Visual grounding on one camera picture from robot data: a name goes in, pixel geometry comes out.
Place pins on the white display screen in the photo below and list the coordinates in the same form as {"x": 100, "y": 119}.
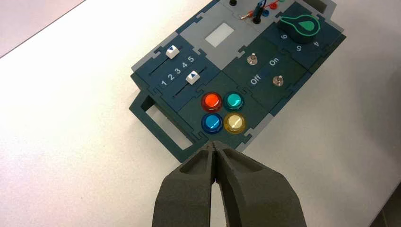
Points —
{"x": 219, "y": 34}

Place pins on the red round push button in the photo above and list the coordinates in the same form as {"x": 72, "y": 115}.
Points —
{"x": 211, "y": 101}

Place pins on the green round push button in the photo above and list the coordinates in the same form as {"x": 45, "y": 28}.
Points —
{"x": 234, "y": 101}

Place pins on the yellow round push button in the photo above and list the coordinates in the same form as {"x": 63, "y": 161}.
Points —
{"x": 235, "y": 122}

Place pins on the dark modular task board box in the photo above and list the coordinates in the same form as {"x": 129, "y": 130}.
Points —
{"x": 238, "y": 47}

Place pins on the white slider knob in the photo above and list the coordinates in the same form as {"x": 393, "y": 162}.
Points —
{"x": 192, "y": 77}
{"x": 172, "y": 51}

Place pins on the blue round push button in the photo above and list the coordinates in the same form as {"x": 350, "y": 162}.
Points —
{"x": 212, "y": 122}

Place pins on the green rotary dial knob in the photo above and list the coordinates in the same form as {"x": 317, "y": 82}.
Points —
{"x": 300, "y": 29}

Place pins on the metal toggle switch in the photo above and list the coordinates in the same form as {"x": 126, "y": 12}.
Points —
{"x": 252, "y": 59}
{"x": 277, "y": 81}

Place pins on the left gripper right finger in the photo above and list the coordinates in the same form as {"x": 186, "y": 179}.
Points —
{"x": 257, "y": 194}

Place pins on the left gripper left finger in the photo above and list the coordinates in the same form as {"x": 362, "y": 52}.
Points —
{"x": 184, "y": 194}

